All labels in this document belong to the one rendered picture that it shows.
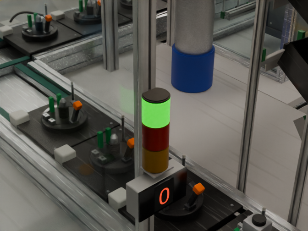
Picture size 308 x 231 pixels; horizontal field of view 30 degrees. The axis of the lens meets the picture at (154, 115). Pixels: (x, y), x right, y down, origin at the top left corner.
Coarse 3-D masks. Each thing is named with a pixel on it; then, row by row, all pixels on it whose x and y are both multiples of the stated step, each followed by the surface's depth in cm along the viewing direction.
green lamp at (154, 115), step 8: (144, 104) 99; (152, 104) 98; (160, 104) 98; (168, 104) 100; (144, 112) 100; (152, 112) 99; (160, 112) 99; (168, 112) 100; (144, 120) 101; (152, 120) 100; (160, 120) 100; (168, 120) 101
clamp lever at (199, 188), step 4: (188, 184) 134; (192, 184) 134; (200, 184) 133; (192, 188) 134; (196, 188) 132; (200, 188) 132; (204, 188) 133; (192, 192) 134; (196, 192) 133; (200, 192) 133; (192, 196) 135; (196, 196) 134; (188, 200) 137; (192, 200) 136; (188, 204) 137; (192, 204) 138
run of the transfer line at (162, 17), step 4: (160, 12) 249; (164, 12) 249; (156, 16) 245; (160, 16) 245; (164, 16) 246; (156, 20) 244; (160, 20) 245; (164, 20) 247; (156, 24) 245; (160, 24) 246; (164, 24) 248; (156, 28) 246; (160, 28) 247; (164, 28) 249; (156, 32) 247; (160, 32) 248; (164, 32) 251; (156, 36) 248; (160, 36) 249; (164, 36) 251
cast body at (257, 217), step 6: (252, 216) 122; (258, 216) 121; (264, 216) 121; (240, 222) 126; (246, 222) 121; (252, 222) 120; (258, 222) 119; (264, 222) 119; (270, 222) 121; (240, 228) 126; (246, 228) 121; (252, 228) 120; (258, 228) 119; (264, 228) 119; (270, 228) 121
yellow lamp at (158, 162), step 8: (144, 152) 105; (152, 152) 104; (160, 152) 104; (168, 152) 106; (144, 160) 106; (152, 160) 105; (160, 160) 105; (168, 160) 107; (144, 168) 107; (152, 168) 106; (160, 168) 106
